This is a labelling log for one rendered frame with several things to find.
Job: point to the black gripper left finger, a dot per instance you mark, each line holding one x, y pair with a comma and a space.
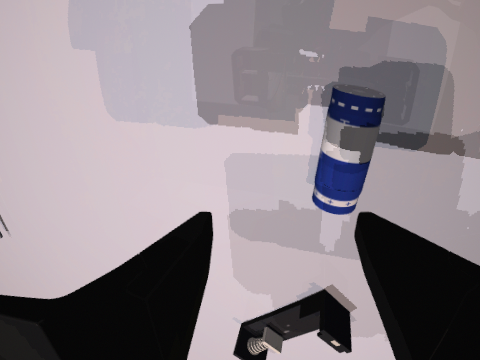
146, 309

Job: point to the blue and silver battery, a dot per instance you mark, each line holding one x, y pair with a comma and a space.
350, 133

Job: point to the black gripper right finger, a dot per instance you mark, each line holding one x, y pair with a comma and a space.
428, 298

